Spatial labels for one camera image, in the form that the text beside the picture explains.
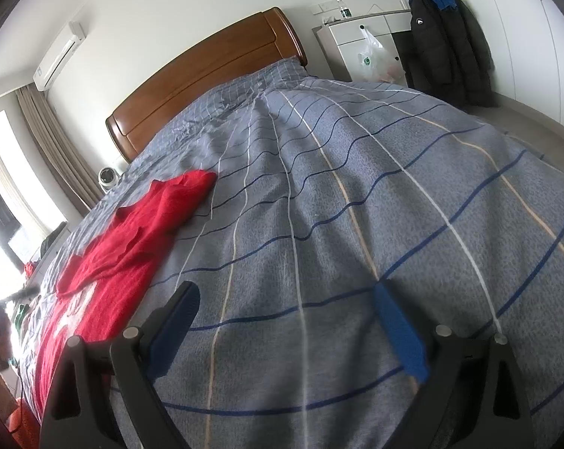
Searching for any wooden headboard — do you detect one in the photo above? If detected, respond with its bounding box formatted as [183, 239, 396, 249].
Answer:
[105, 7, 308, 164]

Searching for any white desk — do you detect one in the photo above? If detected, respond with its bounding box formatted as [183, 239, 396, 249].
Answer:
[312, 9, 414, 87]

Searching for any small white round fan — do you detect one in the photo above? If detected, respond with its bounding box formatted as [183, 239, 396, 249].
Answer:
[98, 167, 122, 192]

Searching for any red t-shirt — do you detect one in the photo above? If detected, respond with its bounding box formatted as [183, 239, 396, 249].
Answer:
[34, 169, 217, 424]

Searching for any white air conditioner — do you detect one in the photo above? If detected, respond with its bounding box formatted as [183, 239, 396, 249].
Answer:
[33, 21, 87, 92]

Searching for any white wardrobe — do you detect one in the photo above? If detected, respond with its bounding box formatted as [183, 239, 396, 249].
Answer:
[406, 0, 564, 127]

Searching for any white plastic bag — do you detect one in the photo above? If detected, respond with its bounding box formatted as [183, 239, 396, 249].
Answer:
[359, 28, 404, 86]

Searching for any white window bench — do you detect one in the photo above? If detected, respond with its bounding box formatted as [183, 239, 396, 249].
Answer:
[10, 221, 73, 286]

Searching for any bed with grey checked sheet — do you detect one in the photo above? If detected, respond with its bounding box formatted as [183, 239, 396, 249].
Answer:
[10, 56, 564, 449]

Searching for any green and pink printed garment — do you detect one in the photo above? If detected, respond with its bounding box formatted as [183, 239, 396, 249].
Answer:
[11, 303, 36, 335]

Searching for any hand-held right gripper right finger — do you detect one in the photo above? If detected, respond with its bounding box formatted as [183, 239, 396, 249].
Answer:
[373, 283, 535, 449]

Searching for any black jacket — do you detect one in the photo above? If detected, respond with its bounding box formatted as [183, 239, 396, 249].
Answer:
[407, 0, 495, 110]

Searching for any beige curtain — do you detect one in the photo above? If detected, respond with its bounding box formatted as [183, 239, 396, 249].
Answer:
[16, 83, 100, 218]

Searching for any white sheer curtain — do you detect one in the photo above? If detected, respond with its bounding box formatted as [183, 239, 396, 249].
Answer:
[0, 147, 52, 241]

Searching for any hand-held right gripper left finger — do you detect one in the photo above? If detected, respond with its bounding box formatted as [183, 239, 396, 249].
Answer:
[39, 281, 201, 449]

